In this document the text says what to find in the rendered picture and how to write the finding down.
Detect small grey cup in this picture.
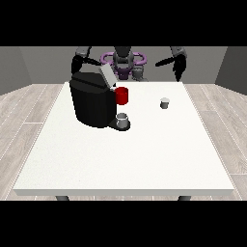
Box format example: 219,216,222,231
116,112,129,129

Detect grey robot trunk purple rings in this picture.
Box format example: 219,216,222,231
99,46,150,82

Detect red pod holder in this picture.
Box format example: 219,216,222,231
115,86,129,106

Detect pale grey machine lid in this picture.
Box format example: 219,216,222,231
98,63,119,88

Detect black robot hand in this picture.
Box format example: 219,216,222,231
154,53,188,83
70,54,102,75

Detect black coffee machine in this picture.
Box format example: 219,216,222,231
69,70,131,132

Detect small grey coffee pod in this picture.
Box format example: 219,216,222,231
159,96,171,110

